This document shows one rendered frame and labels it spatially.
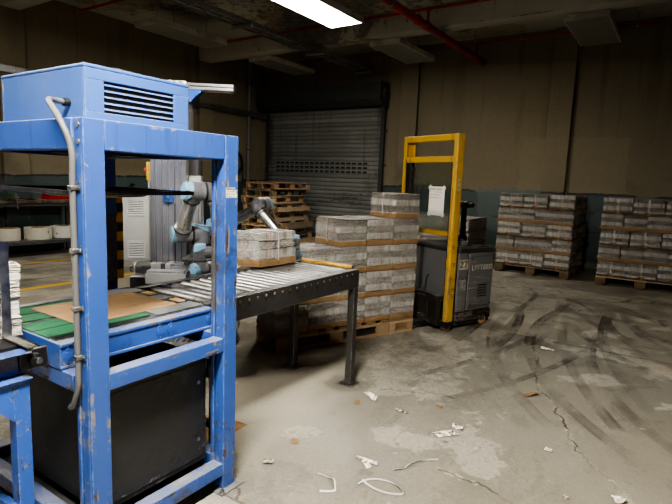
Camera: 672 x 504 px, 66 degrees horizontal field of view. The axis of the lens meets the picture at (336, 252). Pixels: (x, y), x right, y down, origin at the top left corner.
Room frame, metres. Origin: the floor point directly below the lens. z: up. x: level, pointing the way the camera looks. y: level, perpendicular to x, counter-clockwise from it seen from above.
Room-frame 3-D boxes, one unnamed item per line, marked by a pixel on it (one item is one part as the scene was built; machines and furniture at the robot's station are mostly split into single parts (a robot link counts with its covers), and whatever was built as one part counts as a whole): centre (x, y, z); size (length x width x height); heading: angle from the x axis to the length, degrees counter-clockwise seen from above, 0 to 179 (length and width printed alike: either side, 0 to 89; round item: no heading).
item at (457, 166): (4.79, -1.08, 0.97); 0.09 x 0.09 x 1.75; 34
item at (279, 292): (2.87, 0.23, 0.74); 1.34 x 0.05 x 0.12; 146
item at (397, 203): (4.83, -0.53, 0.65); 0.39 x 0.30 x 1.29; 34
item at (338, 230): (4.50, -0.03, 0.95); 0.38 x 0.29 x 0.23; 35
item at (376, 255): (4.42, 0.07, 0.42); 1.17 x 0.39 x 0.83; 124
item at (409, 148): (5.34, -0.71, 0.97); 0.09 x 0.09 x 1.75; 34
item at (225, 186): (2.17, 0.47, 0.77); 0.09 x 0.09 x 1.55; 56
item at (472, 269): (5.27, -1.20, 0.40); 0.69 x 0.55 x 0.80; 34
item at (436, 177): (5.08, -0.91, 1.28); 0.57 x 0.01 x 0.65; 34
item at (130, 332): (2.16, 1.00, 0.75); 0.70 x 0.65 x 0.10; 146
